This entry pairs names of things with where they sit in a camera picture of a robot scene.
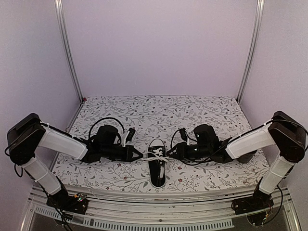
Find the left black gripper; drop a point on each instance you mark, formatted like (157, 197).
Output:
(133, 149)

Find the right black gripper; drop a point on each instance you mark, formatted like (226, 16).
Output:
(182, 152)

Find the black white canvas sneaker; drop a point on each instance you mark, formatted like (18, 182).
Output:
(156, 157)

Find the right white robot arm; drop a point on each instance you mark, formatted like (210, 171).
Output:
(282, 131)

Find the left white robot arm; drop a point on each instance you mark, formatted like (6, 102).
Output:
(31, 133)

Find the floral patterned table mat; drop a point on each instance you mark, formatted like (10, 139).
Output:
(160, 117)

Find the grey metal mug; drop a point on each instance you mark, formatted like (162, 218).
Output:
(244, 159)

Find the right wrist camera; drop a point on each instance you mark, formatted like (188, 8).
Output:
(184, 135)

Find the front aluminium rail frame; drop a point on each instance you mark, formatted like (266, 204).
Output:
(131, 211)

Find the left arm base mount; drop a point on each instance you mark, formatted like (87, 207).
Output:
(65, 202)

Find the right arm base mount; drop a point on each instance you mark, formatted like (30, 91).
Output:
(252, 203)

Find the left aluminium frame post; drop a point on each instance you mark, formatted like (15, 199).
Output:
(67, 50)

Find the aluminium frame post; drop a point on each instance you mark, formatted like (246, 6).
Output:
(252, 50)
(67, 50)

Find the right aluminium frame post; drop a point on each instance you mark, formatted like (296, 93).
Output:
(252, 50)

